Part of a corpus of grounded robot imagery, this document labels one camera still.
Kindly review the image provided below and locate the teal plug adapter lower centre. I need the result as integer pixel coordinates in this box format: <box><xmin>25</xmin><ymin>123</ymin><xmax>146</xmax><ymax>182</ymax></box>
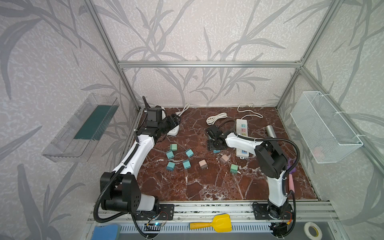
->
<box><xmin>183</xmin><ymin>160</ymin><xmax>191</xmax><ymax>170</ymax></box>

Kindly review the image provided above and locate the green plug adapter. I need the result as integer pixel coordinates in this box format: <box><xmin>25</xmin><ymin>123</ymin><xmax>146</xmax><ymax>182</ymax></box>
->
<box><xmin>230</xmin><ymin>164</ymin><xmax>240</xmax><ymax>175</ymax></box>
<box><xmin>170</xmin><ymin>144</ymin><xmax>178</xmax><ymax>151</ymax></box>

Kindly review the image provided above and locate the aluminium frame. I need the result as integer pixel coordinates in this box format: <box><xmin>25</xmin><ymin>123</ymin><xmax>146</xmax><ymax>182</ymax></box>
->
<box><xmin>92</xmin><ymin>1</ymin><xmax>384</xmax><ymax>240</ymax></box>

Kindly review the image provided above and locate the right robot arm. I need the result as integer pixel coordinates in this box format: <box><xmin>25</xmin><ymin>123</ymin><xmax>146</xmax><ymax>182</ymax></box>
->
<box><xmin>205</xmin><ymin>125</ymin><xmax>301</xmax><ymax>214</ymax></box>

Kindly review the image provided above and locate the white square power strip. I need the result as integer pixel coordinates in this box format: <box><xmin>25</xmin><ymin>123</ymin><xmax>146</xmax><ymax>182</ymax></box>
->
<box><xmin>167</xmin><ymin>125</ymin><xmax>180</xmax><ymax>136</ymax></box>

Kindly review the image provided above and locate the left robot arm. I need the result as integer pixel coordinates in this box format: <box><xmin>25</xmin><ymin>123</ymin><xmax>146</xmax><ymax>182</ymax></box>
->
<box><xmin>93</xmin><ymin>114</ymin><xmax>181</xmax><ymax>223</ymax></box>

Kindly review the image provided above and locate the teal plug adapter lower left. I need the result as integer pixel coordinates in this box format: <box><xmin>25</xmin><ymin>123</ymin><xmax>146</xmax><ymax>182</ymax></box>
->
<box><xmin>166</xmin><ymin>162</ymin><xmax>176</xmax><ymax>172</ymax></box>

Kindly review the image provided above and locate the white wire basket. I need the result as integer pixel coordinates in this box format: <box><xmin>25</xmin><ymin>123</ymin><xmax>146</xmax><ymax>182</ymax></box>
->
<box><xmin>291</xmin><ymin>91</ymin><xmax>364</xmax><ymax>164</ymax></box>

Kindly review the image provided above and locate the white tape roll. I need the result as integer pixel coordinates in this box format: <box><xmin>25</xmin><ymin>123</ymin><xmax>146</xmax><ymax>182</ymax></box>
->
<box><xmin>304</xmin><ymin>222</ymin><xmax>323</xmax><ymax>240</ymax></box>

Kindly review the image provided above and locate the pink plug adapter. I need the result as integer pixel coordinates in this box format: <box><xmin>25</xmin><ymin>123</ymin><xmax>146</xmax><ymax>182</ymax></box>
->
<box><xmin>199</xmin><ymin>160</ymin><xmax>208</xmax><ymax>170</ymax></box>
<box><xmin>219</xmin><ymin>155</ymin><xmax>230</xmax><ymax>164</ymax></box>

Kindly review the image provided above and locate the blue sponge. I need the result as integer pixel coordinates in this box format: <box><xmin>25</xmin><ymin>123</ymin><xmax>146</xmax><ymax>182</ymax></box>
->
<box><xmin>91</xmin><ymin>224</ymin><xmax>122</xmax><ymax>240</ymax></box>

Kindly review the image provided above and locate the white long power strip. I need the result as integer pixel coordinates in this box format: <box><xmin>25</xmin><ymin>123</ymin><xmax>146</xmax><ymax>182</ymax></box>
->
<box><xmin>236</xmin><ymin>119</ymin><xmax>249</xmax><ymax>159</ymax></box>

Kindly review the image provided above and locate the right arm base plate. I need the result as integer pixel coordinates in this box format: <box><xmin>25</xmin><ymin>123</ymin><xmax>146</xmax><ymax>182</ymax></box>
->
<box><xmin>252</xmin><ymin>202</ymin><xmax>294</xmax><ymax>221</ymax></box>

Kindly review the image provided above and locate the purple pink toy rake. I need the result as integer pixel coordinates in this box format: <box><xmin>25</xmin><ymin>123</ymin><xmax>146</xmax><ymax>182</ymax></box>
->
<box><xmin>287</xmin><ymin>159</ymin><xmax>297</xmax><ymax>193</ymax></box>

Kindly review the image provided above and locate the clear plastic wall shelf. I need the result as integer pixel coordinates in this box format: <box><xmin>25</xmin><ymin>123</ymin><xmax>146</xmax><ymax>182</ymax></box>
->
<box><xmin>42</xmin><ymin>94</ymin><xmax>120</xmax><ymax>163</ymax></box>

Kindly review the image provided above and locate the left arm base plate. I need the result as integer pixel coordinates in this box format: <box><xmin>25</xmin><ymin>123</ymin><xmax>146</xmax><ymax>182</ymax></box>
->
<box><xmin>134</xmin><ymin>204</ymin><xmax>175</xmax><ymax>221</ymax></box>

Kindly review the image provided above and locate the teal plug adapter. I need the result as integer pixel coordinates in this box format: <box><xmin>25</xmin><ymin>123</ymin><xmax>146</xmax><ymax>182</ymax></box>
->
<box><xmin>166</xmin><ymin>162</ymin><xmax>176</xmax><ymax>172</ymax></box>
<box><xmin>183</xmin><ymin>160</ymin><xmax>191</xmax><ymax>170</ymax></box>
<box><xmin>166</xmin><ymin>151</ymin><xmax>175</xmax><ymax>160</ymax></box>
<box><xmin>185</xmin><ymin>149</ymin><xmax>194</xmax><ymax>158</ymax></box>

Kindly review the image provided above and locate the silver hair dryer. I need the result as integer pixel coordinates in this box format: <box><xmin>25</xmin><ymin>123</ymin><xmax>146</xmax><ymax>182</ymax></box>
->
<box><xmin>266</xmin><ymin>125</ymin><xmax>277</xmax><ymax>139</ymax></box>

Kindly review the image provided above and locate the yellow toy shovel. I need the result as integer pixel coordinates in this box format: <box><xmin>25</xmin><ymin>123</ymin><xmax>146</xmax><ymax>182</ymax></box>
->
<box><xmin>189</xmin><ymin>214</ymin><xmax>233</xmax><ymax>233</ymax></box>

